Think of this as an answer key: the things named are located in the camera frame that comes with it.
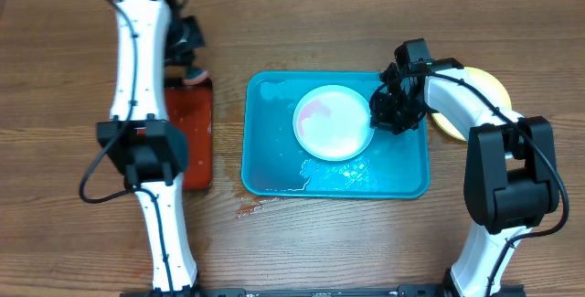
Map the light blue plate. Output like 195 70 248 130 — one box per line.
292 85 374 162

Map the green plate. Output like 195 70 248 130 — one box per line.
425 67 513 141

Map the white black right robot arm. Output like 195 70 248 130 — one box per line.
370 58 569 296

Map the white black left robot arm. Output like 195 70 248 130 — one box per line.
96 0 204 296

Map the black tray with red liquid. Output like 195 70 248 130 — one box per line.
165 78 213 191

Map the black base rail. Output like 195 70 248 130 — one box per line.
119 282 527 297

